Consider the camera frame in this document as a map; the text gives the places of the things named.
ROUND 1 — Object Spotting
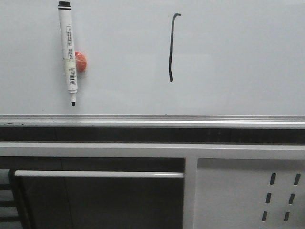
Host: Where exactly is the white horizontal rod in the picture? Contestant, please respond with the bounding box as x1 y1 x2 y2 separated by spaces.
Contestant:
15 170 184 179

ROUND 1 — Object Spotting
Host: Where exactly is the white perforated metal panel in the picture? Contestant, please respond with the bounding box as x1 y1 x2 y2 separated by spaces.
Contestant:
194 159 305 229

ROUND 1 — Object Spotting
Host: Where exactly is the red round magnet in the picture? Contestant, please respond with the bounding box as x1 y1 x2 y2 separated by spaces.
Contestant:
75 52 87 73

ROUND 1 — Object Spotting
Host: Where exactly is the grey metal stand frame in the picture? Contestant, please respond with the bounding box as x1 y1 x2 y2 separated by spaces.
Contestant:
0 142 305 229

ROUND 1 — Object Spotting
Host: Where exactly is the white whiteboard with aluminium frame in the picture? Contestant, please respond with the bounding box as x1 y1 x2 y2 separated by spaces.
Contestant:
0 0 305 129

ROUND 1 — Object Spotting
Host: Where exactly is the white whiteboard marker pen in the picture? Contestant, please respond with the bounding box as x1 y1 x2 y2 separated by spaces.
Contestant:
58 1 78 107

